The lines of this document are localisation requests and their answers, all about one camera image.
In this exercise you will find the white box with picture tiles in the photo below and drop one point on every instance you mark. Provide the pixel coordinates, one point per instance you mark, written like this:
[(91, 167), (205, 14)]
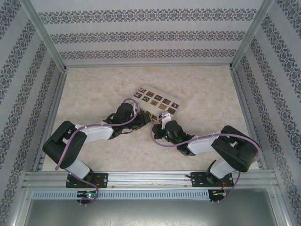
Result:
[(162, 96)]

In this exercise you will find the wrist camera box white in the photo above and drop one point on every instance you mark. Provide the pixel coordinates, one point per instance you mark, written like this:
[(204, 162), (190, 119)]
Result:
[(135, 110), (165, 117)]

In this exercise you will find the aluminium frame post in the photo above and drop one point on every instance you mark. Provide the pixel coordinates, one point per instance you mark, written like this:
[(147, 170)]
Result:
[(252, 33), (44, 35)]

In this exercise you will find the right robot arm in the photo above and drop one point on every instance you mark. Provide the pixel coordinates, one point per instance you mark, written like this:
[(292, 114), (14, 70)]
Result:
[(235, 148)]

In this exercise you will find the left controller board green light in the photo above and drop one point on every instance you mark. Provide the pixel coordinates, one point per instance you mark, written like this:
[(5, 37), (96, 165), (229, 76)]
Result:
[(88, 195)]

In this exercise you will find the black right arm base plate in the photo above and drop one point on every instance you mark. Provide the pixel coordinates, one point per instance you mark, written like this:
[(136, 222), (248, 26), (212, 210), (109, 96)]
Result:
[(195, 180)]

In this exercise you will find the grey metal sheet panel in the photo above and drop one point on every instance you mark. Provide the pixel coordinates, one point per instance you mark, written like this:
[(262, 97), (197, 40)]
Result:
[(150, 214)]

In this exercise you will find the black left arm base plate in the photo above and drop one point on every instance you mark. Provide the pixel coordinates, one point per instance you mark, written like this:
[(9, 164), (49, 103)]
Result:
[(103, 180)]

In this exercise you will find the right controller board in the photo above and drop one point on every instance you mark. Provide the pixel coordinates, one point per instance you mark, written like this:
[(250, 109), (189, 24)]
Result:
[(216, 193)]

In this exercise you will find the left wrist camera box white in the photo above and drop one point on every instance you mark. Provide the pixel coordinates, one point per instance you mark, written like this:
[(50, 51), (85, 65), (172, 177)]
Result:
[(135, 110)]

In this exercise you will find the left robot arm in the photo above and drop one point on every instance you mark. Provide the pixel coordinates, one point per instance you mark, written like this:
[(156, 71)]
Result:
[(61, 146)]

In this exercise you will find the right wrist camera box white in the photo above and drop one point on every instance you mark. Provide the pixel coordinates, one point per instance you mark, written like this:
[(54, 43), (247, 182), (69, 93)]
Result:
[(165, 117)]

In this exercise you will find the aluminium mounting rail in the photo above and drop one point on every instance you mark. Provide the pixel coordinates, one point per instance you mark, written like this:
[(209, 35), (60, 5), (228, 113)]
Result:
[(150, 179)]

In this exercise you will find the aluminium back rail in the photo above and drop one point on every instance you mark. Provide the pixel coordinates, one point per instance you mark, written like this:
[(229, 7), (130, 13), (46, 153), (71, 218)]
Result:
[(150, 65)]

